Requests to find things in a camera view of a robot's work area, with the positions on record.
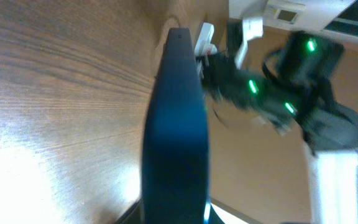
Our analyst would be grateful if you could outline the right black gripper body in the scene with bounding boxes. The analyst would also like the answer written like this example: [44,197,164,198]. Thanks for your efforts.
[197,52,291,125]

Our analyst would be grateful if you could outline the blue screen Samsung smartphone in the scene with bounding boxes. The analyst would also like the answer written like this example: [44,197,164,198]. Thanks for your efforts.
[141,28,209,223]

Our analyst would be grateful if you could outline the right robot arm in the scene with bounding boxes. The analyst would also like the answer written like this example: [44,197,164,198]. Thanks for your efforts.
[196,30,358,223]

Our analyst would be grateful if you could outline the white power strip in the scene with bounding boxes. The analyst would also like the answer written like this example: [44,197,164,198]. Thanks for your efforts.
[195,22,218,57]

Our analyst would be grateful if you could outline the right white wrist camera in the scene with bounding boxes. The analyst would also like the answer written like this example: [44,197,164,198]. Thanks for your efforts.
[227,17,264,69]

